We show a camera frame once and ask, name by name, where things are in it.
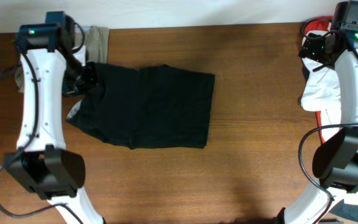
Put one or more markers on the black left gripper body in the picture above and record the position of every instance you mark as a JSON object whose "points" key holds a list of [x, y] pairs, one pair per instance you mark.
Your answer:
{"points": [[81, 78]]}

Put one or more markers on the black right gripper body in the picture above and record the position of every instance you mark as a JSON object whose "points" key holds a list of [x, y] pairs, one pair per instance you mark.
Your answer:
{"points": [[316, 45]]}

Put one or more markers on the black shorts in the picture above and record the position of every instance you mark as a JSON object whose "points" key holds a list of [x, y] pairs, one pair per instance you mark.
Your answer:
{"points": [[152, 107]]}

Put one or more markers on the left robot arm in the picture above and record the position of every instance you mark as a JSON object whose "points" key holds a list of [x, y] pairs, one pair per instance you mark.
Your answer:
{"points": [[52, 66]]}

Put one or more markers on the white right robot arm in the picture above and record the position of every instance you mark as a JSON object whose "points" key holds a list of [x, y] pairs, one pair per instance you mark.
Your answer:
{"points": [[334, 175]]}

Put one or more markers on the red garment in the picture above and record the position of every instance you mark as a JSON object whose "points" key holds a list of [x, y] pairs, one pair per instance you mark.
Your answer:
{"points": [[320, 28]]}

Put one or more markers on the folded khaki shorts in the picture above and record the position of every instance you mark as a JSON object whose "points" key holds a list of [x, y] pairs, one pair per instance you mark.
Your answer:
{"points": [[96, 42]]}

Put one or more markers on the white shirt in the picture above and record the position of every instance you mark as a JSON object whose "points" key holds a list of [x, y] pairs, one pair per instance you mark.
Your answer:
{"points": [[322, 95]]}

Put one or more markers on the dark grey garment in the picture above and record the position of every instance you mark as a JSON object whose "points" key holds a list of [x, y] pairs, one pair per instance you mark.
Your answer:
{"points": [[346, 211]]}

